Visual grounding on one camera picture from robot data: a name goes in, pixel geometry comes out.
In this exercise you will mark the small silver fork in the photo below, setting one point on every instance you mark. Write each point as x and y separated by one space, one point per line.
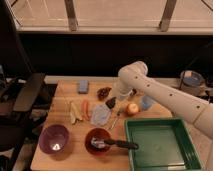
115 121

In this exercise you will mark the green plastic tray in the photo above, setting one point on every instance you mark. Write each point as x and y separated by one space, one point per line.
164 145

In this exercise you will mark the small blue cup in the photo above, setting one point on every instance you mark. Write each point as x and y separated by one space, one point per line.
146 102

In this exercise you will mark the light blue cloth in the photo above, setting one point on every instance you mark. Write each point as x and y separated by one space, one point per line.
100 115

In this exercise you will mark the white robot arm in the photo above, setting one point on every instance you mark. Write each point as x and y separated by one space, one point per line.
193 110

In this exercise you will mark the black office chair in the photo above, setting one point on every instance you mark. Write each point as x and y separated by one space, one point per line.
20 86

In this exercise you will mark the blue sponge block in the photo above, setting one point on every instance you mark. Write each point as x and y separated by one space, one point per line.
83 87

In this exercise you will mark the orange carrot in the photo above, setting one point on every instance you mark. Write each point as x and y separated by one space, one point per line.
85 105

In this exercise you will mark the black handled spoon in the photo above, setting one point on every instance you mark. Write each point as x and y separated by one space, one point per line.
116 143

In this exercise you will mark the purple bowl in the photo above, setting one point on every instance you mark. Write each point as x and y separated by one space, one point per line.
53 139

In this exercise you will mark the apple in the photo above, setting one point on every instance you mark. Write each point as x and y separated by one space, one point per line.
132 109

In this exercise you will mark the red bowl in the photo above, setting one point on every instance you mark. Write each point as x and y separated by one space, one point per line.
97 133

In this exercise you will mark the black eraser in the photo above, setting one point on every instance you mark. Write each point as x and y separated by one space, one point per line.
111 102

